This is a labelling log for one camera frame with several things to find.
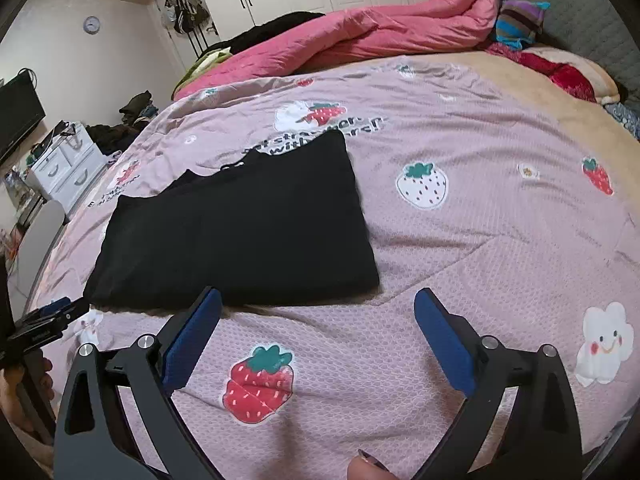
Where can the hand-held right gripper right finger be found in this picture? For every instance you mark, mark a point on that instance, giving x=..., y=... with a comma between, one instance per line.
x=445, y=342

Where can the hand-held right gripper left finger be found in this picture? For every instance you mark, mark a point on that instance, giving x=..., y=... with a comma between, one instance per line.
x=192, y=340

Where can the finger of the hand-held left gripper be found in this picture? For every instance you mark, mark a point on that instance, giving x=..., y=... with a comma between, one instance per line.
x=55, y=322
x=52, y=304

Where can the black sweatshirt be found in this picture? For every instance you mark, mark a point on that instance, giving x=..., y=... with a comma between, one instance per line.
x=240, y=240

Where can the person's left forearm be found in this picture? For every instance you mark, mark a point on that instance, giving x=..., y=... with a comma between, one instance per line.
x=35, y=447

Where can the pile of dark clothes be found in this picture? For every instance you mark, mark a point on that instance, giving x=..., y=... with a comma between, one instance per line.
x=130, y=115

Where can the person's left hand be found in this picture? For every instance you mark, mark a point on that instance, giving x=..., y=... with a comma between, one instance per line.
x=12, y=405

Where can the person's right hand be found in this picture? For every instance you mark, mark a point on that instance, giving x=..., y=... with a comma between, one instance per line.
x=367, y=467

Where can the grey padded footboard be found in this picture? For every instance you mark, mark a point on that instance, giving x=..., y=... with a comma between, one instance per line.
x=42, y=245

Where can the cluttered low sideboard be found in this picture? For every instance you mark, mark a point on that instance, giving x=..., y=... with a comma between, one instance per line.
x=15, y=195

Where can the pink strawberry printed blanket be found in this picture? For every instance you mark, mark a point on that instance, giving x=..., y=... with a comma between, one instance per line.
x=475, y=240

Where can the white drawer cabinet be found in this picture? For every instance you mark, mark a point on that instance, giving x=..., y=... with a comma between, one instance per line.
x=70, y=170

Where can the beige blanket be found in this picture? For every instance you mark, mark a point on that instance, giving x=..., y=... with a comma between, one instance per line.
x=525, y=90

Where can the green cloth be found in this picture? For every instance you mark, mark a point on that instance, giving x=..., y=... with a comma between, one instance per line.
x=200, y=67

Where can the red blanket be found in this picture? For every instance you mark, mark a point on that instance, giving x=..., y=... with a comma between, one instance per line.
x=565, y=77

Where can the black cloth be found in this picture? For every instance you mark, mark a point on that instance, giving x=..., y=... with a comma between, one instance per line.
x=270, y=27

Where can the pink comforter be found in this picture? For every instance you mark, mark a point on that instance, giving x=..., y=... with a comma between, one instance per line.
x=380, y=25

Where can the hanging bags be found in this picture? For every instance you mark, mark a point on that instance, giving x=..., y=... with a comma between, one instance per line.
x=185, y=7

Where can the striped pillow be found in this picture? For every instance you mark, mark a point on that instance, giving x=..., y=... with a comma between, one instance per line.
x=520, y=22

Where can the grey padded headboard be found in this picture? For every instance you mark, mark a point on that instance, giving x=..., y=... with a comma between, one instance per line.
x=585, y=15

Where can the black wall television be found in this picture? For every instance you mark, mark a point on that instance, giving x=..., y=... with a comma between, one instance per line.
x=17, y=115

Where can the round wall clock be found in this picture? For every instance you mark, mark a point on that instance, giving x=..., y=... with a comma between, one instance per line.
x=91, y=25

